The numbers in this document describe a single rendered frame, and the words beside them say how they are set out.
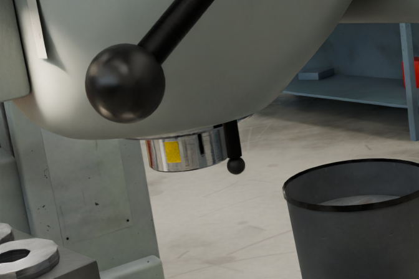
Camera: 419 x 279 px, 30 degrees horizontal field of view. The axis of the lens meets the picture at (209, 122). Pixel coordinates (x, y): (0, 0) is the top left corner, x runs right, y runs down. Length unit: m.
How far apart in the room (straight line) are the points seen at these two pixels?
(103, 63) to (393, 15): 0.21
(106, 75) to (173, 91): 0.09
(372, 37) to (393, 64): 0.30
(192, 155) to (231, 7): 0.11
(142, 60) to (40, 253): 0.52
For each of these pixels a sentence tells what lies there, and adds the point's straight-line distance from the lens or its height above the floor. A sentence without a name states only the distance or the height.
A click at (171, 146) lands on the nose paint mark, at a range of 0.43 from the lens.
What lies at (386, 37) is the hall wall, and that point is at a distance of 6.44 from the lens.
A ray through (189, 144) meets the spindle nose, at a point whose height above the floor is 1.30.
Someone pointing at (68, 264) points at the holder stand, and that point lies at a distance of 0.78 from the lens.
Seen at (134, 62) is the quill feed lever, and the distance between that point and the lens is 0.28.
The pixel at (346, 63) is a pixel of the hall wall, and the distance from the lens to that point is 6.85.
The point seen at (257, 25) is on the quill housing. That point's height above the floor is 1.36.
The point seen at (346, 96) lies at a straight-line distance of 5.80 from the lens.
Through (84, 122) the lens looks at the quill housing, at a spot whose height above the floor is 1.33.
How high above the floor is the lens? 1.40
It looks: 12 degrees down
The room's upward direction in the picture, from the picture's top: 9 degrees counter-clockwise
